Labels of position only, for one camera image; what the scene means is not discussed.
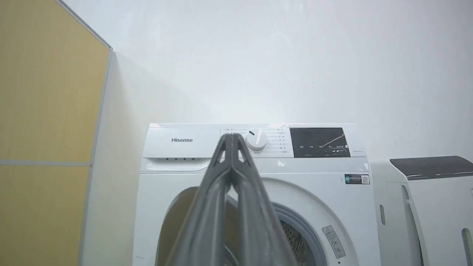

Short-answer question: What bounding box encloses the washing machine round door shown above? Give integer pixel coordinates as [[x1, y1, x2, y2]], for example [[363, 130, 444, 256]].
[[155, 187, 241, 266]]

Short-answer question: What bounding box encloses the white appliance with grey top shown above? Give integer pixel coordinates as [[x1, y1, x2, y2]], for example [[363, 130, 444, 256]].
[[371, 156, 473, 266]]

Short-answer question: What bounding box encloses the yellow partition panel grey frame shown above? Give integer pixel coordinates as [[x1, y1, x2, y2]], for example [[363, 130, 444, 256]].
[[0, 0, 113, 266]]

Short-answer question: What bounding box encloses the white program dial knob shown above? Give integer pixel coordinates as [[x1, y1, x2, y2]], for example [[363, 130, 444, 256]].
[[246, 129, 268, 151]]

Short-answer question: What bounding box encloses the white Hisense washing machine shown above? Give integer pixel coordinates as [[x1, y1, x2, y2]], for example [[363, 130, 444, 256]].
[[132, 123, 381, 266]]

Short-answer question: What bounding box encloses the grey warning label sticker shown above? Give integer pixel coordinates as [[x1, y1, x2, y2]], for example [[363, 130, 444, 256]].
[[321, 225, 346, 259]]

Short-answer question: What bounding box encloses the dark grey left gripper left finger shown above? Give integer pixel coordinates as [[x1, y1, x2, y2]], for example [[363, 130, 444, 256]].
[[165, 134, 233, 266]]

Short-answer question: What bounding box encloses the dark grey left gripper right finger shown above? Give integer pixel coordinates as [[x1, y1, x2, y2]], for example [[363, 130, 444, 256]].
[[227, 134, 298, 266]]

